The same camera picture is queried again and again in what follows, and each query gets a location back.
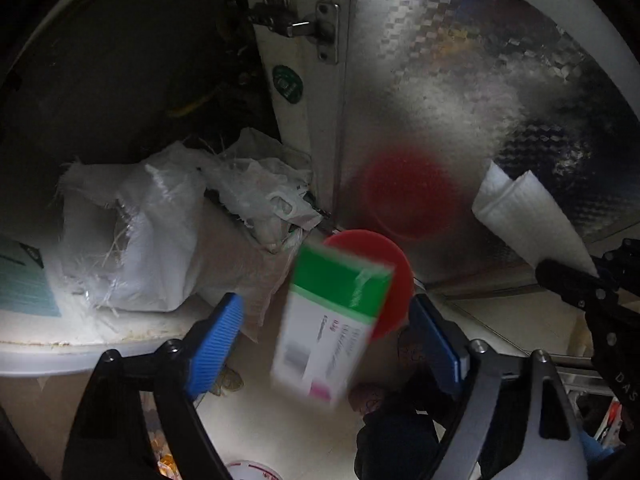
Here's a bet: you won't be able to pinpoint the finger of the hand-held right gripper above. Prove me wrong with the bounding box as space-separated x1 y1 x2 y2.
600 239 640 283
535 259 621 311

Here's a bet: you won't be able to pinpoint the white paper towel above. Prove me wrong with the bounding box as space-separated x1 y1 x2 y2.
472 160 598 278

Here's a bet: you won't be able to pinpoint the steel cabinet hinge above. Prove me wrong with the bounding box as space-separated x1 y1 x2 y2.
247 0 340 65

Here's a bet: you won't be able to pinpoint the white plastic bag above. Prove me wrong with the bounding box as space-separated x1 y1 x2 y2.
202 127 326 253

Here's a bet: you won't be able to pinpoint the round green sticker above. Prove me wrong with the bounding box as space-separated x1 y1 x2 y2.
272 64 303 103

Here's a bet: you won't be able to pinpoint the yellow gas hose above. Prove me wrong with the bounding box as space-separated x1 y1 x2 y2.
165 95 221 118

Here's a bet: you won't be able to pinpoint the teal printed paper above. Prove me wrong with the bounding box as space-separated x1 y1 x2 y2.
0 235 62 318

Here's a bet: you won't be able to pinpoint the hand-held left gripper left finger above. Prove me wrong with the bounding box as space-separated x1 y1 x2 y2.
62 292 246 480

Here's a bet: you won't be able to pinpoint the blue denim pants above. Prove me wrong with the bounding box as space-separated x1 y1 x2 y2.
575 430 621 471

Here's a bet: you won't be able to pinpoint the red plastic bin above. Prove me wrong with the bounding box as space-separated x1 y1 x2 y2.
320 230 416 346

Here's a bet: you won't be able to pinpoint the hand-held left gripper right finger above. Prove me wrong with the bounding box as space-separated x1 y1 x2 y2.
409 294 588 480

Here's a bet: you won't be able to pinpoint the silver cabinet door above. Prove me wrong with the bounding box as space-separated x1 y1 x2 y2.
340 0 640 286

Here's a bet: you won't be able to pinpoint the crumpled brown scrap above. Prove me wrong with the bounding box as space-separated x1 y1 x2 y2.
210 365 246 393

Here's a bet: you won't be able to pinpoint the green white medicine box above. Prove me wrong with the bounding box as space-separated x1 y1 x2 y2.
270 242 396 406

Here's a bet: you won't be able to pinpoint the white round lid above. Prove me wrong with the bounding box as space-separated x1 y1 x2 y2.
225 460 281 480

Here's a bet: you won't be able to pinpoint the white woven sack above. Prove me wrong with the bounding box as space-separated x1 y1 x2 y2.
60 141 306 346

